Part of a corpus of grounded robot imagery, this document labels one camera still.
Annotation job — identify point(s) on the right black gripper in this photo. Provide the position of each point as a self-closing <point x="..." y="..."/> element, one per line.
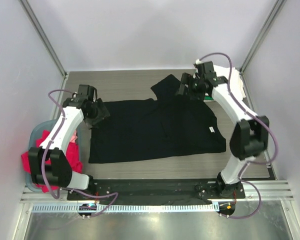
<point x="185" y="79"/>

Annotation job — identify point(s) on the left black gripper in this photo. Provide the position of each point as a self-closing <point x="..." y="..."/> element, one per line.
<point x="102" y="114"/>

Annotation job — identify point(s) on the black t-shirt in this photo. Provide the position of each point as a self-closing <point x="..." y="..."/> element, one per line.
<point x="171" y="125"/>

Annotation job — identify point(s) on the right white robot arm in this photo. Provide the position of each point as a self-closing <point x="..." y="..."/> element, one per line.
<point x="250" y="135"/>

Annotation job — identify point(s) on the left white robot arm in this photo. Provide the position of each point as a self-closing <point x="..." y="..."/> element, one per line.
<point x="48" y="163"/>

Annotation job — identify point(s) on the folded green t-shirt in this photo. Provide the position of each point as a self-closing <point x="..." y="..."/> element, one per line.
<point x="208" y="98"/>

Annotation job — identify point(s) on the pink t-shirt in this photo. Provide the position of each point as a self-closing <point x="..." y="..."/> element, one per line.
<point x="74" y="137"/>

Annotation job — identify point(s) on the red t-shirt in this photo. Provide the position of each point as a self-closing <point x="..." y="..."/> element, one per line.
<point x="72" y="155"/>

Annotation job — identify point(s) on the blue plastic basket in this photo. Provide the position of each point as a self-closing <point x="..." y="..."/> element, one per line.
<point x="49" y="126"/>

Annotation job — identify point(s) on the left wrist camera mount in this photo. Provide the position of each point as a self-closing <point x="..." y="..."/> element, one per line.
<point x="86" y="91"/>

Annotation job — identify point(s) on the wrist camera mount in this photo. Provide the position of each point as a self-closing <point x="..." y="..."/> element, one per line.
<point x="86" y="91"/>
<point x="203" y="68"/>

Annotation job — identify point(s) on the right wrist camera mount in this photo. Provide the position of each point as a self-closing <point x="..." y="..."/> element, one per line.
<point x="203" y="68"/>

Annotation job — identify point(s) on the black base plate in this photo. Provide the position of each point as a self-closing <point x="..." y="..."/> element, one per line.
<point x="132" y="191"/>

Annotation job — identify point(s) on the slotted cable duct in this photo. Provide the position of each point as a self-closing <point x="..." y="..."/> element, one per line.
<point x="95" y="208"/>

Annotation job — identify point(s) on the right aluminium frame post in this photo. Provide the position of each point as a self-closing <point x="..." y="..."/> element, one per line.
<point x="262" y="34"/>

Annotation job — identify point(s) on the aluminium frame post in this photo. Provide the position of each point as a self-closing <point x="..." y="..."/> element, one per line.
<point x="42" y="35"/>
<point x="262" y="34"/>

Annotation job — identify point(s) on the left aluminium frame post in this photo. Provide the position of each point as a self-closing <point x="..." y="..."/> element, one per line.
<point x="42" y="35"/>

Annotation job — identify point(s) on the aluminium rail bracket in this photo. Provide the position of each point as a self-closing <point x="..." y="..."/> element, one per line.
<point x="270" y="190"/>

